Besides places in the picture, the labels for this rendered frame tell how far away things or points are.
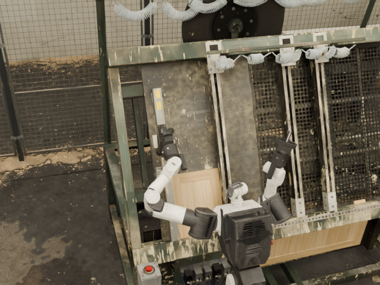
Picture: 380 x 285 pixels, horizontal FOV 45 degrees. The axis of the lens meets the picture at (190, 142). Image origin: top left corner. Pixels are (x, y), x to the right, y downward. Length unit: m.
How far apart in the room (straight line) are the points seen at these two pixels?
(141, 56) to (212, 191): 0.95
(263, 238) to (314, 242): 1.40
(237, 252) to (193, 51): 1.21
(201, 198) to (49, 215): 1.97
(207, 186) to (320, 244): 1.27
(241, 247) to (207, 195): 0.65
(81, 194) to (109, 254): 0.86
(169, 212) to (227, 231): 0.32
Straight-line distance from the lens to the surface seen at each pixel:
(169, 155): 2.60
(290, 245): 3.70
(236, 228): 2.35
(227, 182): 2.97
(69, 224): 4.42
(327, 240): 3.87
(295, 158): 3.12
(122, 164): 2.79
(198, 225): 2.44
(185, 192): 2.92
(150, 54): 2.78
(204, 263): 3.05
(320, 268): 4.18
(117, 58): 2.74
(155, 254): 2.93
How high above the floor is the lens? 3.02
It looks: 34 degrees down
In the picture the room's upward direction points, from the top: 2 degrees clockwise
